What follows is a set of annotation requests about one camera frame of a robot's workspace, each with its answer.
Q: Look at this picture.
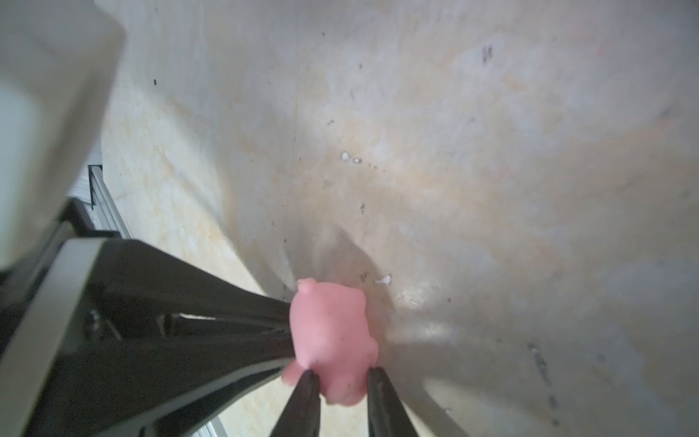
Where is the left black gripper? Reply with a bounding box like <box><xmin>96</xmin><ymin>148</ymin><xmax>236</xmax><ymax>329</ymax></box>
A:
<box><xmin>1</xmin><ymin>198</ymin><xmax>293</xmax><ymax>436</ymax></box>

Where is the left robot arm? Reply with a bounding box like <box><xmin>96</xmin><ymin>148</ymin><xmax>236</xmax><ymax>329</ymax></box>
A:
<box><xmin>1</xmin><ymin>1</ymin><xmax>293</xmax><ymax>436</ymax></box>

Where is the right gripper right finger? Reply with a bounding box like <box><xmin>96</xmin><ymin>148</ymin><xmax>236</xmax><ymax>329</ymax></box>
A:
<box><xmin>367</xmin><ymin>367</ymin><xmax>418</xmax><ymax>437</ymax></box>

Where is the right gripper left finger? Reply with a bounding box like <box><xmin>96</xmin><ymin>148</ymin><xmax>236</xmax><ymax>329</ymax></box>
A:
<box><xmin>269</xmin><ymin>370</ymin><xmax>321</xmax><ymax>437</ymax></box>

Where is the pink pig toy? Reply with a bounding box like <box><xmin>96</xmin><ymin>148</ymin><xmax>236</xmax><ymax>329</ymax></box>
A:
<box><xmin>281</xmin><ymin>279</ymin><xmax>379</xmax><ymax>406</ymax></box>

